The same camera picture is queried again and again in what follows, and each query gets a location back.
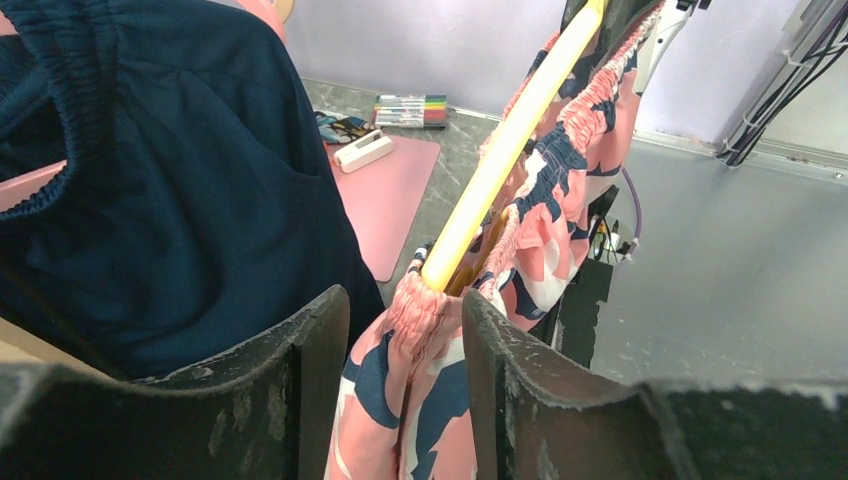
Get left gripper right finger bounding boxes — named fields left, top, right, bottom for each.
left=462, top=292, right=847, bottom=479

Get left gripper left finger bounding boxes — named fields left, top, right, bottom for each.
left=1, top=286, right=349, bottom=479

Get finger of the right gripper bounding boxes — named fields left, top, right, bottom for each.
left=592, top=0, right=663, bottom=60

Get pink patterned shorts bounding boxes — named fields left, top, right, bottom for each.
left=325, top=13, right=658, bottom=479

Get yellow hanger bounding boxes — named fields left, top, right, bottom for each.
left=420, top=0, right=607, bottom=292

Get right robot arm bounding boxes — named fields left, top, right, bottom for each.
left=598, top=0, right=712, bottom=96

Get navy blue shorts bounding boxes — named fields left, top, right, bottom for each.
left=1, top=1, right=384, bottom=378

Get pink hanger with navy shorts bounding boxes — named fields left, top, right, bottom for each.
left=0, top=0, right=289, bottom=215

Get set of coloured markers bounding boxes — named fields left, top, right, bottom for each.
left=372, top=94, right=449, bottom=130

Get pink clipboard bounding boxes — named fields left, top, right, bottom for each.
left=327, top=134, right=441, bottom=283

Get wooden clothes rack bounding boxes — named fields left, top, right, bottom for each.
left=1, top=319, right=112, bottom=380

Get white eraser box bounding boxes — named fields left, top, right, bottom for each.
left=332, top=129, right=394, bottom=174

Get colourful cartoon print cloth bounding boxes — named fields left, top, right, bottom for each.
left=314, top=110, right=376, bottom=145

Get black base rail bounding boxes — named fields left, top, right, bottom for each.
left=530, top=185, right=619, bottom=368

